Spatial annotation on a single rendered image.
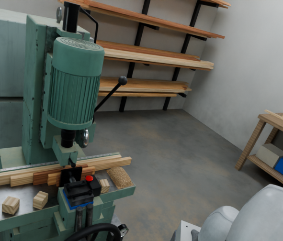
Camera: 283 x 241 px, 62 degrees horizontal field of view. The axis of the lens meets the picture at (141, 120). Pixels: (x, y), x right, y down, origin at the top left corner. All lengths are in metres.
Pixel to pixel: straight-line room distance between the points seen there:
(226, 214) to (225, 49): 3.61
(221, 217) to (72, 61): 0.89
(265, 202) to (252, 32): 3.79
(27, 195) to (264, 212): 0.84
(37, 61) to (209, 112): 3.84
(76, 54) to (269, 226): 0.70
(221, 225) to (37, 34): 1.09
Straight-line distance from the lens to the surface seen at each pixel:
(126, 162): 1.28
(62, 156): 1.03
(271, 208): 0.61
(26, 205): 1.04
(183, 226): 1.39
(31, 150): 1.26
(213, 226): 1.19
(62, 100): 0.88
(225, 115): 4.38
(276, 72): 3.99
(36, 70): 1.07
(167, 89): 3.83
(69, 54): 0.82
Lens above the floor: 1.67
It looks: 25 degrees down
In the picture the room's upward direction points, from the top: 16 degrees clockwise
